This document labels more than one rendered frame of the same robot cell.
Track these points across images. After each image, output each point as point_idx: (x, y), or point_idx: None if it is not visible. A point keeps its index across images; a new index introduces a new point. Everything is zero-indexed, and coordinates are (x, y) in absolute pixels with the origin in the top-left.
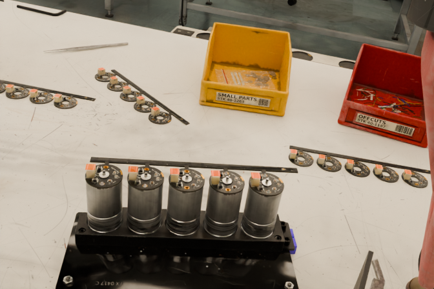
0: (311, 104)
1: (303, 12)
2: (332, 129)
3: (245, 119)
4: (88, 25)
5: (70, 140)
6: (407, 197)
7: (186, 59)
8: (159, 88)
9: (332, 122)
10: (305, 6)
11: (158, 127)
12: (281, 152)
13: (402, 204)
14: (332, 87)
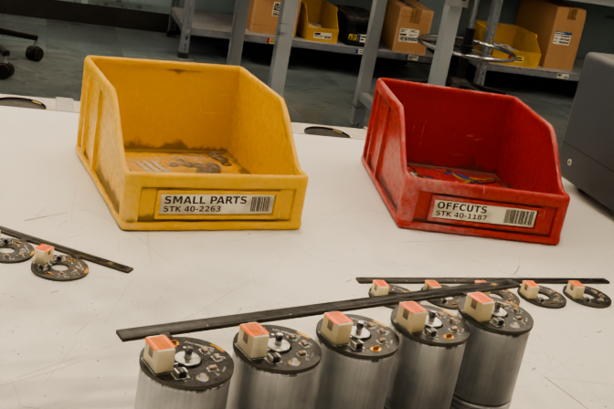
0: (328, 203)
1: (35, 90)
2: (400, 239)
3: (234, 244)
4: None
5: None
6: (601, 326)
7: (18, 147)
8: (7, 210)
9: (388, 227)
10: (35, 78)
11: (72, 288)
12: (351, 292)
13: (607, 340)
14: (335, 170)
